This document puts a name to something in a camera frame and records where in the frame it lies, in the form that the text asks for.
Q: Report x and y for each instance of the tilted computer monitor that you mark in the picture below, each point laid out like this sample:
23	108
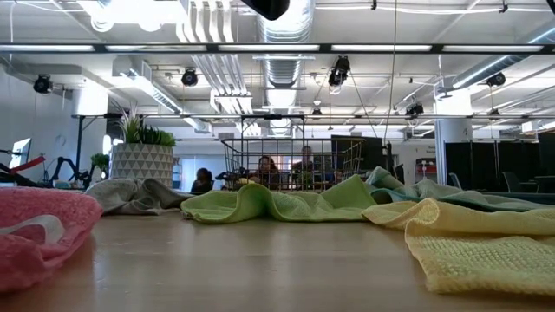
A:
21	151

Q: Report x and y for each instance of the grey office chair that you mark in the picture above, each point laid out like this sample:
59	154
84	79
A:
455	180

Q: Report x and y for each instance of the person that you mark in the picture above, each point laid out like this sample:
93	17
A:
307	160
265	167
202	180

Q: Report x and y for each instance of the triangle patterned planter pot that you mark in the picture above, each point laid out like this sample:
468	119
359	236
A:
141	161

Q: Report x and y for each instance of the black partition panels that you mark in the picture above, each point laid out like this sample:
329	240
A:
468	164

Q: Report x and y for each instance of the white column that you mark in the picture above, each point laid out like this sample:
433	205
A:
453	130

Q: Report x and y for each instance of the spiky green artificial plant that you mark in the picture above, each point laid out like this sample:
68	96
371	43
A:
149	136

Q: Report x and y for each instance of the black overhead frame bar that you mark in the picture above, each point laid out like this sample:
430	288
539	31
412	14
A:
437	48

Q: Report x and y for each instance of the grey microfiber towel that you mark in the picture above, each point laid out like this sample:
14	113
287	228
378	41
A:
130	197

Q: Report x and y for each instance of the black ceiling camera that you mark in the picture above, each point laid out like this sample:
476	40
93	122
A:
496	79
339	71
415	110
189	78
42	83

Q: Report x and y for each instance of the white and red shelf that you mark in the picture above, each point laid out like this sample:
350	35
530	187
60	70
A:
425	171

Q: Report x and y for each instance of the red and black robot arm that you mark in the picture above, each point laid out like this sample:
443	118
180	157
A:
26	166

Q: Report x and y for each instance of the pink microfiber towel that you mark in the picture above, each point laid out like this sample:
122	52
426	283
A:
39	260

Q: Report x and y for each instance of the lime green microfiber towel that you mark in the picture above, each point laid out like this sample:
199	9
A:
303	206

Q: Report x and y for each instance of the small leafy green plant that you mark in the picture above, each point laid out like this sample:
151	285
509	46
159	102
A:
100	161

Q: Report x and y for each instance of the black table edge rail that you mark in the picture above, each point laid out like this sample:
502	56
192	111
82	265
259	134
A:
520	196

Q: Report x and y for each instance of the mint towel with teal edge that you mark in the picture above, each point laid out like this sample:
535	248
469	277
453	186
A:
429	190

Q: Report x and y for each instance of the large black monitor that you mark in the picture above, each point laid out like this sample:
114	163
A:
373	151

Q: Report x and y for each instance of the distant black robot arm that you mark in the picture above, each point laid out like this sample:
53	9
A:
65	161

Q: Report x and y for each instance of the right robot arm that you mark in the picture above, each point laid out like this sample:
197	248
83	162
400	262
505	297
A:
552	3

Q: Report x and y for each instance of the dark office chair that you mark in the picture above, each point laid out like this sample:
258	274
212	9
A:
513	182

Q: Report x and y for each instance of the yellow microfiber towel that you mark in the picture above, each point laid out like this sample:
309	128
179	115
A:
477	260

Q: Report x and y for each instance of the silver ceiling air duct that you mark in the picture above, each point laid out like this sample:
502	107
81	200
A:
284	69

